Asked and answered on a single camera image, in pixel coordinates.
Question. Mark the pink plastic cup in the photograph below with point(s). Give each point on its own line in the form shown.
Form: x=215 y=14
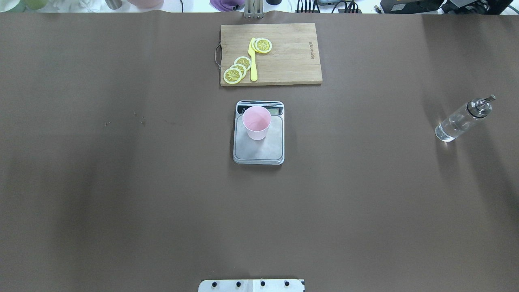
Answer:
x=256 y=121

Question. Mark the clear glass sauce bottle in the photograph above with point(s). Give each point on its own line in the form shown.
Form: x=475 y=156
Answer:
x=464 y=118

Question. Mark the silver digital kitchen scale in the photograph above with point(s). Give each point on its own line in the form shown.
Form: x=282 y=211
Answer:
x=268 y=151

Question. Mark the green tumbler cup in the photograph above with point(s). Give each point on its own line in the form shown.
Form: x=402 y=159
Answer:
x=35 y=5

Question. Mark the yellow plastic knife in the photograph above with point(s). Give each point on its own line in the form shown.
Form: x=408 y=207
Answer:
x=253 y=68

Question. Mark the lemon slice middle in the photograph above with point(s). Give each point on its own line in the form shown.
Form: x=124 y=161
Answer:
x=242 y=69

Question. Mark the lemon slice lower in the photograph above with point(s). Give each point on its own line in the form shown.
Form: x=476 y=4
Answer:
x=243 y=60

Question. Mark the bamboo cutting board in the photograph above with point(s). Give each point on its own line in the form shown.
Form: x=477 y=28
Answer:
x=293 y=60

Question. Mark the purple cloth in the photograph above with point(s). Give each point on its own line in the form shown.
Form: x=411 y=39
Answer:
x=227 y=5

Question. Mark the pink bowl with ice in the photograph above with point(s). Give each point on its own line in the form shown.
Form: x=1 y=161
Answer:
x=145 y=4

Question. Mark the aluminium frame post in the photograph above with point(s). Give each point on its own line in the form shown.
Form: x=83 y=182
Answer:
x=254 y=9

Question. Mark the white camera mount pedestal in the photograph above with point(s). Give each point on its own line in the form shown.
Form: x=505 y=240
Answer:
x=252 y=285

